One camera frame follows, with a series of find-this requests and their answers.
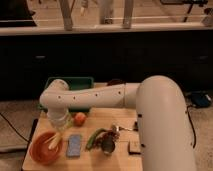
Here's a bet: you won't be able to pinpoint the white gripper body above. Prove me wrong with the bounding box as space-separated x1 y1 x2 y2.
47 110 70 130

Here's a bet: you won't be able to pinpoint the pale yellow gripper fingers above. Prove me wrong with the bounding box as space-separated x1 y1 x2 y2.
50 130 66 141

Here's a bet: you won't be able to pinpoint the yellow banana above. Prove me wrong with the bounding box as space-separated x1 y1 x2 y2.
48 138 62 150

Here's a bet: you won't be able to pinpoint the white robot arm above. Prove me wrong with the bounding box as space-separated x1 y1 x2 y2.
40 75 197 171

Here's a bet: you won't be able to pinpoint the orange red bowl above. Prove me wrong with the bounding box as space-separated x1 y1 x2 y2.
30 132 63 165

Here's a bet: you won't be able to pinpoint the dark maroon bowl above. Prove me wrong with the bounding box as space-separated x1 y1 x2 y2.
107 79 125 86

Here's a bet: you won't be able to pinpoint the blue sponge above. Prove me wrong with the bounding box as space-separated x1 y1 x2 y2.
66 134 82 158

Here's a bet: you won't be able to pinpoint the orange tomato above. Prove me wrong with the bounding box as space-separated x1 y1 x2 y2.
74 112 86 126

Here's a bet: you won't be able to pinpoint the green plastic tray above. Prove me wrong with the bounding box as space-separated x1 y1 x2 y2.
38 76 94 112

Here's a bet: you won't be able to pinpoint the green cucumber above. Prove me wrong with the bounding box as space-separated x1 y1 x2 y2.
85 128 106 150

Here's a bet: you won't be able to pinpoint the metal measuring cup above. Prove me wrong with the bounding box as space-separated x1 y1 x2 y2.
101 139 115 155

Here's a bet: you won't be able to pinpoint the dark red grapes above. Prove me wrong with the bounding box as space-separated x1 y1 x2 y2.
93 131 120 147

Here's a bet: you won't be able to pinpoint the metal spoon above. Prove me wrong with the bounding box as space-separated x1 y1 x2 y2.
111 125 134 132

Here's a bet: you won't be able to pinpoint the brown wooden block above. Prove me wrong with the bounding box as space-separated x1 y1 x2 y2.
128 141 141 155

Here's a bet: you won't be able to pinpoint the black cable left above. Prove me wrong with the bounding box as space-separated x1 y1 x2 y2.
0 112 38 144

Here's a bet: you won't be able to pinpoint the white handled black brush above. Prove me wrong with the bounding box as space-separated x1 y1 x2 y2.
134 121 138 131

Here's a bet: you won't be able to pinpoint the black power cable right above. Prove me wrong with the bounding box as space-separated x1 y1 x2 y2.
185 104 198 149

